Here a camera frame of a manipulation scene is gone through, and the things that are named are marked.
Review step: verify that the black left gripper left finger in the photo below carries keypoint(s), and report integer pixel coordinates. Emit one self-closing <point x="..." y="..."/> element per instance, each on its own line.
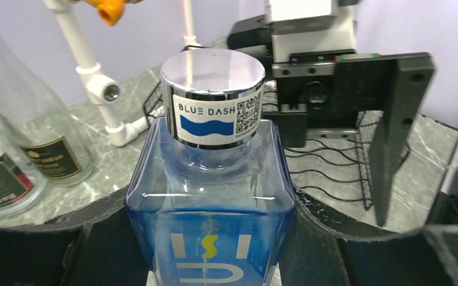
<point x="94" y="245"/>

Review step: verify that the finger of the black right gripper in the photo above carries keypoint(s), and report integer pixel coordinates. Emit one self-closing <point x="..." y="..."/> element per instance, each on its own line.
<point x="404" y="80"/>

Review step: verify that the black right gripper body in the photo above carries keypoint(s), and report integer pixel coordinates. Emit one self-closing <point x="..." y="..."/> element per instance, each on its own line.
<point x="317" y="92"/>

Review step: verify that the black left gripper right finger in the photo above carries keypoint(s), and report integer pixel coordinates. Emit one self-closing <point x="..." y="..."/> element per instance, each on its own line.
<point x="327" y="247"/>

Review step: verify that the tall clear open-neck bottle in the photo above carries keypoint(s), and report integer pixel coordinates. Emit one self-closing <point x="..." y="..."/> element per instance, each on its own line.
<point x="39" y="124"/>

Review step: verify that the clear blue bottle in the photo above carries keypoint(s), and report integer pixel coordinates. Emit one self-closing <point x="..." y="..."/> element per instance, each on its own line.
<point x="211" y="200"/>

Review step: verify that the orange pipe valve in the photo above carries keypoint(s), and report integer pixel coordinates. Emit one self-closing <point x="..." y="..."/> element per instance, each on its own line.
<point x="110" y="11"/>

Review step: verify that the black wire wine rack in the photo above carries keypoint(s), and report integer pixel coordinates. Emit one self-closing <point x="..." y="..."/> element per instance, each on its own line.
<point x="329" y="155"/>

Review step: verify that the white PVC pipe frame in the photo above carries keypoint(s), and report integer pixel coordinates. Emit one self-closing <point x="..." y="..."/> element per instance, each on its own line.
<point x="102" y="90"/>

